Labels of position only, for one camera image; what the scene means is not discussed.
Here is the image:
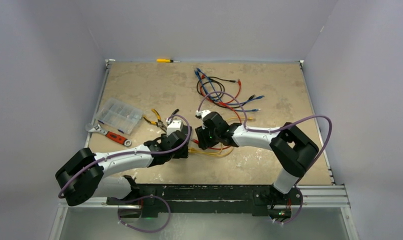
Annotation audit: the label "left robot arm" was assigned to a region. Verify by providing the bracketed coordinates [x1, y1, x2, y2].
[55, 130, 191, 207]

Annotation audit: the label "yellow ethernet cable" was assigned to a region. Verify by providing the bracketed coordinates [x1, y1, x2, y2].
[188, 144, 235, 159]

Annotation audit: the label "black network switch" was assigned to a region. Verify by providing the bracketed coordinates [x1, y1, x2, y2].
[173, 124, 193, 159]

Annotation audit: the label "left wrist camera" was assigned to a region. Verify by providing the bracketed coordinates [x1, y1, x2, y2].
[166, 120, 184, 136]

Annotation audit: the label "blue ethernet cable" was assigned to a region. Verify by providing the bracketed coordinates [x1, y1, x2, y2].
[194, 67, 266, 107]
[194, 67, 261, 114]

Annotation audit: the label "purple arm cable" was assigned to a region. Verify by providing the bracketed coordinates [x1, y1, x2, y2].
[197, 91, 333, 226]
[58, 114, 192, 234]

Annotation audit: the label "yellow screwdriver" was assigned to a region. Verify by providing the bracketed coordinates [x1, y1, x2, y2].
[156, 58, 180, 63]

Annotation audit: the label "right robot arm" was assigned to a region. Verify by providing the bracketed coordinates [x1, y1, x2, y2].
[195, 110, 320, 204]

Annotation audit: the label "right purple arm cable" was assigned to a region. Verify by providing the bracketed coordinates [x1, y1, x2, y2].
[197, 91, 333, 226]

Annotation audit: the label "red ethernet cable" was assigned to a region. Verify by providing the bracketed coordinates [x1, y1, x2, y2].
[199, 72, 242, 106]
[191, 100, 244, 152]

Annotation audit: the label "orange ethernet cable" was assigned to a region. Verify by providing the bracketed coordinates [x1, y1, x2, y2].
[188, 115, 255, 159]

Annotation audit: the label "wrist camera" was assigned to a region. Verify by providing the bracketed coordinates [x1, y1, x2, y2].
[195, 110, 211, 120]
[166, 120, 184, 136]

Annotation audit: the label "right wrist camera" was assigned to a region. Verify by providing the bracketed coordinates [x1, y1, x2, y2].
[195, 110, 211, 120]

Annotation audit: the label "yellow handled pliers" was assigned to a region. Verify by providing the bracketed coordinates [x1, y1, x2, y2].
[143, 108, 180, 133]

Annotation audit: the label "clear plastic parts box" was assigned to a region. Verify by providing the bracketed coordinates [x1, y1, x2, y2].
[95, 97, 143, 135]

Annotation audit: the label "aluminium table frame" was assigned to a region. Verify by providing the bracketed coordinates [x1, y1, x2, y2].
[49, 59, 360, 240]

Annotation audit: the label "red handled adjustable wrench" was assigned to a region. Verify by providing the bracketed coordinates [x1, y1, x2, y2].
[85, 123, 132, 147]

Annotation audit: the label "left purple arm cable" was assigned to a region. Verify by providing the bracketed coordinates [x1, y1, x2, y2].
[58, 114, 192, 234]

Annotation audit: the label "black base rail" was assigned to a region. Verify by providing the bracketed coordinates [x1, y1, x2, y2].
[106, 183, 303, 220]

